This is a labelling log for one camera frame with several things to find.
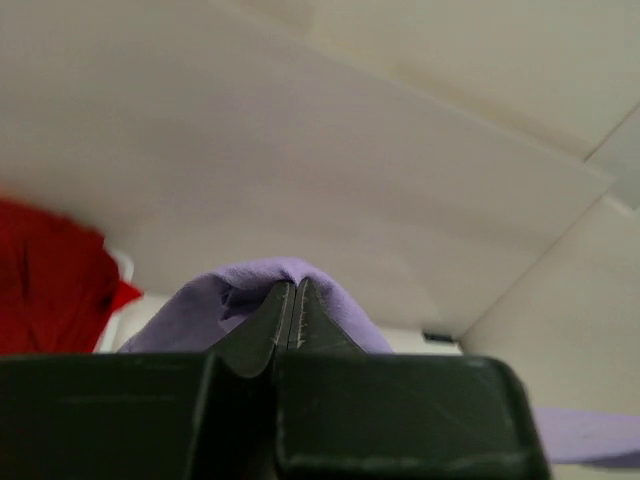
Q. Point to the dark label on table edge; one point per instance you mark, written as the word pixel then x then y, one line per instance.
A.
pixel 438 338

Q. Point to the dark red t shirt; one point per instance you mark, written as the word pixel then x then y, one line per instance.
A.
pixel 59 285

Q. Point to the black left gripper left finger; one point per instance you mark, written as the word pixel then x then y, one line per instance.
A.
pixel 202 415

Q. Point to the purple t shirt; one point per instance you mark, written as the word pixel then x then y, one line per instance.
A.
pixel 206 309

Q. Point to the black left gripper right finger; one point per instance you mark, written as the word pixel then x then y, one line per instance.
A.
pixel 344 413

